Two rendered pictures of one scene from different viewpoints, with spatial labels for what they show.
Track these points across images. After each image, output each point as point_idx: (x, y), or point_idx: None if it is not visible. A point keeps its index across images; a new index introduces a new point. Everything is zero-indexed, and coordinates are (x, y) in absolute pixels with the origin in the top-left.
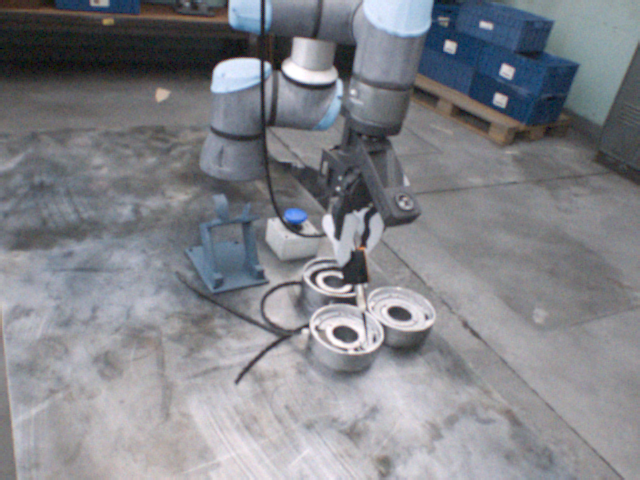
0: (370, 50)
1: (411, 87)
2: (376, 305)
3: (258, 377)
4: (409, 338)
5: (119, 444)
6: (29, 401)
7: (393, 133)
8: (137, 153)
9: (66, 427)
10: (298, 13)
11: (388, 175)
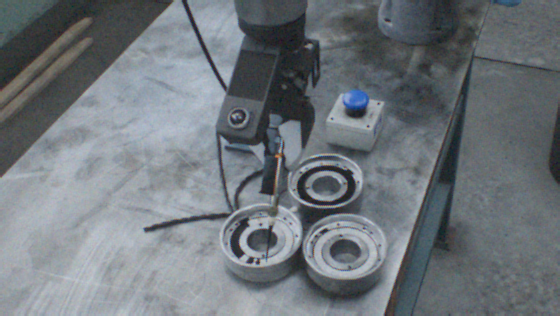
0: None
1: None
2: (334, 230)
3: (166, 236)
4: (320, 280)
5: (30, 227)
6: (24, 168)
7: (264, 36)
8: None
9: (20, 197)
10: None
11: (245, 83)
